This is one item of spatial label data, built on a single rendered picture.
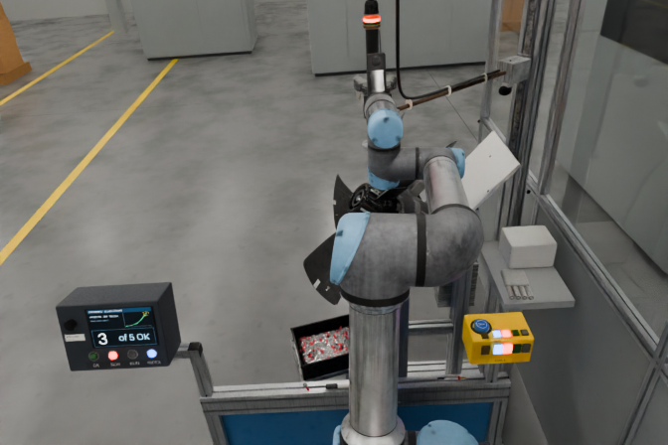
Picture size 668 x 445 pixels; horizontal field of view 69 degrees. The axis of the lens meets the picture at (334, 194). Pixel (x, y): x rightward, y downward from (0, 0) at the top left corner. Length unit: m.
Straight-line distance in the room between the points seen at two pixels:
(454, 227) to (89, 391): 2.46
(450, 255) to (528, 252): 1.18
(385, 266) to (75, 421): 2.32
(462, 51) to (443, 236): 6.55
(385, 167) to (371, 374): 0.47
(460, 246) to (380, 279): 0.13
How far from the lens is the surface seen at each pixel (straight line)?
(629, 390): 1.77
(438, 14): 7.04
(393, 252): 0.74
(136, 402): 2.81
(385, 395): 0.89
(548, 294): 1.88
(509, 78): 1.79
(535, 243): 1.92
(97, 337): 1.41
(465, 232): 0.78
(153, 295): 1.34
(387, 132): 1.06
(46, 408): 3.01
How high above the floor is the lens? 2.07
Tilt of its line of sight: 31 degrees down
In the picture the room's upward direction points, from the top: 4 degrees counter-clockwise
